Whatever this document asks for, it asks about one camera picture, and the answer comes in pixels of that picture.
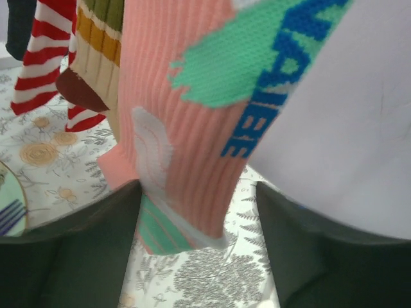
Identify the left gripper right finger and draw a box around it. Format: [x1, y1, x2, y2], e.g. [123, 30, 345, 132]
[256, 182, 410, 308]

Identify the purple fork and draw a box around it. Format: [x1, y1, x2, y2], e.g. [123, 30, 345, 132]
[1, 199, 26, 236]

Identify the dark green sock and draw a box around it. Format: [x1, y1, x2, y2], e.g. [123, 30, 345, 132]
[5, 0, 37, 61]

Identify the beige brown striped sock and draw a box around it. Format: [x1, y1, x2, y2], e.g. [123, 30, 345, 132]
[56, 1, 125, 141]

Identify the pink sock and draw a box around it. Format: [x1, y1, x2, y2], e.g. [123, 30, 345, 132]
[99, 1, 350, 255]

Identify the floral tablecloth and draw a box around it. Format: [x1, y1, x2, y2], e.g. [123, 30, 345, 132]
[1, 68, 275, 307]

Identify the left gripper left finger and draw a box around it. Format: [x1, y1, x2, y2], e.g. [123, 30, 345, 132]
[1, 180, 141, 308]

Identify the light green plate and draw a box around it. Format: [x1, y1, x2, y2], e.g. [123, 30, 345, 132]
[0, 162, 28, 237]

